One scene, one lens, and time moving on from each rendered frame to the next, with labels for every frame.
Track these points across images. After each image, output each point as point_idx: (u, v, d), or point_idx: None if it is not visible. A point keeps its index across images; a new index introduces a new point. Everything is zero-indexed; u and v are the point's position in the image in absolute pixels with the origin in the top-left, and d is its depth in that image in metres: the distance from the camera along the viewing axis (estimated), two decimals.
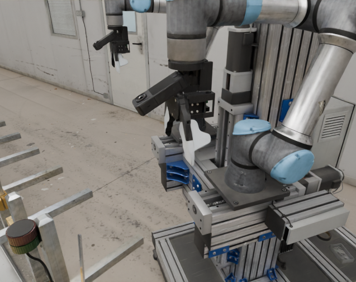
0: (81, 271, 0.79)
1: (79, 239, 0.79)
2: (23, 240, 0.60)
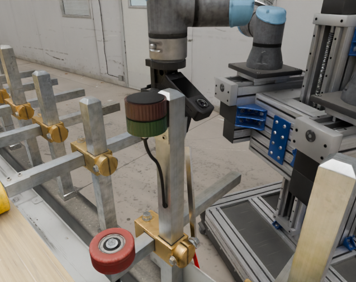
0: (190, 197, 0.57)
1: (189, 153, 0.57)
2: (155, 110, 0.38)
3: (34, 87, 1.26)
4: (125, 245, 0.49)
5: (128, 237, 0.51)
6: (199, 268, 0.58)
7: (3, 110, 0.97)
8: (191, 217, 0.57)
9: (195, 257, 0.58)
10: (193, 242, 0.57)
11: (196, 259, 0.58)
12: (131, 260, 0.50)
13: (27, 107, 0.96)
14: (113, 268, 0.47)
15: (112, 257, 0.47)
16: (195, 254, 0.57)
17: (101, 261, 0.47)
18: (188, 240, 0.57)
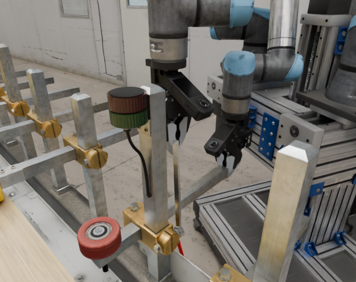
0: (176, 188, 0.60)
1: (176, 146, 0.59)
2: (135, 103, 0.41)
3: None
4: (111, 232, 0.52)
5: (114, 225, 0.54)
6: (184, 256, 0.61)
7: None
8: (177, 208, 0.60)
9: (179, 245, 0.60)
10: (178, 231, 0.60)
11: (180, 248, 0.61)
12: (117, 246, 0.52)
13: (23, 104, 0.99)
14: (99, 254, 0.50)
15: (98, 243, 0.50)
16: (179, 243, 0.60)
17: (88, 247, 0.50)
18: (173, 229, 0.60)
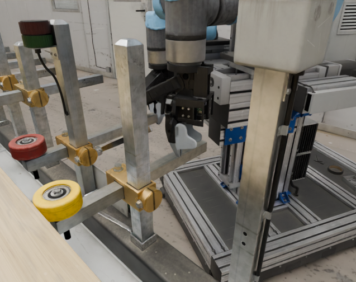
0: (120, 141, 0.70)
1: None
2: (37, 27, 0.55)
3: None
4: (36, 141, 0.67)
5: (40, 137, 0.69)
6: None
7: None
8: (109, 146, 0.72)
9: None
10: (98, 154, 0.74)
11: None
12: (40, 152, 0.67)
13: None
14: (24, 155, 0.65)
15: (23, 146, 0.65)
16: None
17: (14, 148, 0.64)
18: (96, 151, 0.74)
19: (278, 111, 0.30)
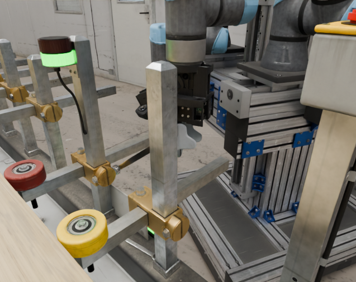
0: (138, 156, 0.66)
1: None
2: (58, 45, 0.52)
3: None
4: (34, 169, 0.61)
5: (38, 164, 0.63)
6: None
7: None
8: (127, 163, 0.69)
9: None
10: (116, 172, 0.71)
11: None
12: (39, 181, 0.61)
13: None
14: (21, 186, 0.59)
15: (20, 175, 0.59)
16: None
17: (10, 178, 0.58)
18: (114, 170, 0.70)
19: (350, 157, 0.26)
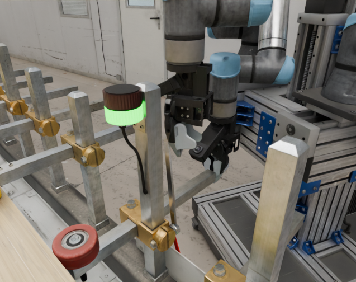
0: (170, 186, 0.61)
1: (167, 144, 0.60)
2: (130, 100, 0.41)
3: None
4: (88, 240, 0.50)
5: (91, 233, 0.52)
6: (180, 253, 0.62)
7: None
8: (171, 205, 0.61)
9: (175, 241, 0.61)
10: (174, 228, 0.60)
11: (176, 244, 0.61)
12: (94, 255, 0.50)
13: (22, 103, 0.99)
14: (74, 264, 0.48)
15: (73, 252, 0.48)
16: (175, 239, 0.61)
17: (62, 257, 0.47)
18: (169, 226, 0.60)
19: None
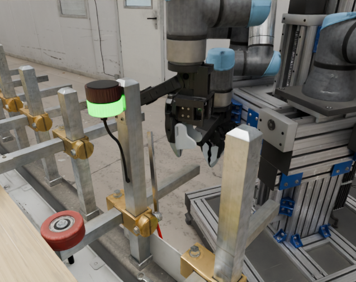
0: (152, 176, 0.65)
1: (150, 137, 0.64)
2: (109, 94, 0.45)
3: None
4: (74, 225, 0.54)
5: (77, 218, 0.56)
6: (162, 239, 0.66)
7: None
8: (154, 194, 0.65)
9: (158, 228, 0.65)
10: (156, 215, 0.64)
11: (159, 231, 0.65)
12: (79, 238, 0.54)
13: (17, 100, 1.03)
14: (61, 245, 0.52)
15: (60, 235, 0.52)
16: (158, 226, 0.65)
17: (49, 238, 0.52)
18: (152, 214, 0.65)
19: None
